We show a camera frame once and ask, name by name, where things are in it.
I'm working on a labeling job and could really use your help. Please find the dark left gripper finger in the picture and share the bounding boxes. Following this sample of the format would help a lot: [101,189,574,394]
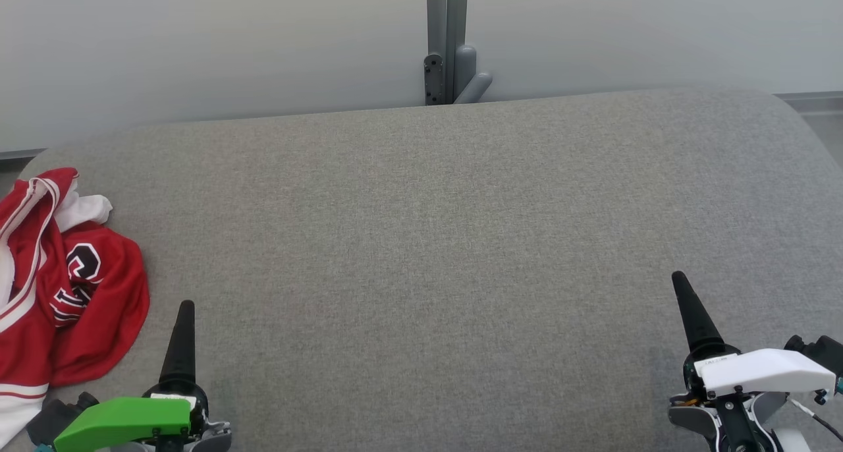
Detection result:
[159,300,198,387]

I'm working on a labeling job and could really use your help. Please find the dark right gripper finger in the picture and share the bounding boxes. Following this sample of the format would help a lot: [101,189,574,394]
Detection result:
[671,271,724,354]

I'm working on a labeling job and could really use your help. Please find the red basketball jersey white sleeves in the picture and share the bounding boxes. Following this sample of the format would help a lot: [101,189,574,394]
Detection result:
[0,167,151,447]

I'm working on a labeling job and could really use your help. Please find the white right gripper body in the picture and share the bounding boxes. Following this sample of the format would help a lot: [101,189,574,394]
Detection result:
[668,342,837,452]

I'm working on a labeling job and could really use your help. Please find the grey vertical metal post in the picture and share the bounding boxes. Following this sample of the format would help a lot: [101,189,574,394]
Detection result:
[426,0,470,105]

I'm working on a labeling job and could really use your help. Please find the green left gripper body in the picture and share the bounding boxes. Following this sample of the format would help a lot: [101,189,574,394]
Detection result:
[54,381,232,452]

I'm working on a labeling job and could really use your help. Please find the grey fabric sofa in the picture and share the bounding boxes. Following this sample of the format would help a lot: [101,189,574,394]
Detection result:
[0,86,843,452]

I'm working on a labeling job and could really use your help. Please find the right black cable teal plug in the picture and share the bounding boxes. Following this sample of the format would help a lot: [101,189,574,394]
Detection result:
[787,372,843,443]

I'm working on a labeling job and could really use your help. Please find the dark grey bracket plate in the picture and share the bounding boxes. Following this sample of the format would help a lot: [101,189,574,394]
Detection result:
[424,53,445,106]

